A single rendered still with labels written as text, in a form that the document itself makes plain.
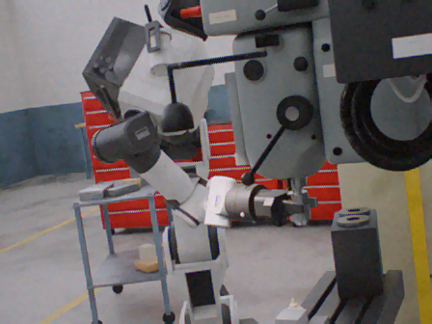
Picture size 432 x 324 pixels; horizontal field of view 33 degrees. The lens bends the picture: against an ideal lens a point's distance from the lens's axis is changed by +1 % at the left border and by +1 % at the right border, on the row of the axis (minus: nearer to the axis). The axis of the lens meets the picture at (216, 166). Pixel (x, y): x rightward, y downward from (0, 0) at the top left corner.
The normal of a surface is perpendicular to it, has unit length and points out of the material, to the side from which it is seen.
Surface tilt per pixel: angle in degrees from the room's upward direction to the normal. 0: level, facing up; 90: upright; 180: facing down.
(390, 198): 90
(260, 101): 90
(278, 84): 90
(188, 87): 86
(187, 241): 81
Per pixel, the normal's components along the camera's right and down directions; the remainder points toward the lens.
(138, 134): 0.71, -0.20
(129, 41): -0.09, -0.39
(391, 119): -0.37, 0.18
